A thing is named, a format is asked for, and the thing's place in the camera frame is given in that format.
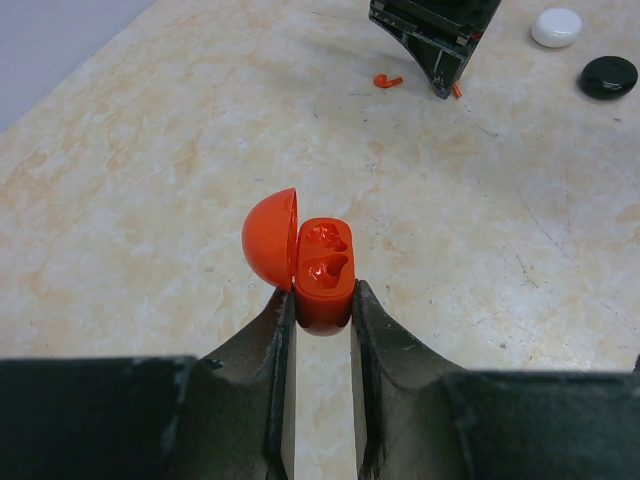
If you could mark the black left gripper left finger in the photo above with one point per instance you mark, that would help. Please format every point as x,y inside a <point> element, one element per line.
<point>227,415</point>

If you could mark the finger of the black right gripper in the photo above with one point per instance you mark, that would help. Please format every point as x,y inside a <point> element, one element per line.
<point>441,56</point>

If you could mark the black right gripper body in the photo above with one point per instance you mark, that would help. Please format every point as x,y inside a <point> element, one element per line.
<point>458,24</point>

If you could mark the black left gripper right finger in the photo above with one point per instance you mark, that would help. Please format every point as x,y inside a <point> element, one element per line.
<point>418,415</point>

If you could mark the white round charging case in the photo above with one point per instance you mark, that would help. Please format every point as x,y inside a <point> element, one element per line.
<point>556,28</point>

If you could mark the black round charging case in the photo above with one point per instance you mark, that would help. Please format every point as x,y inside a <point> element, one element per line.
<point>608,78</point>

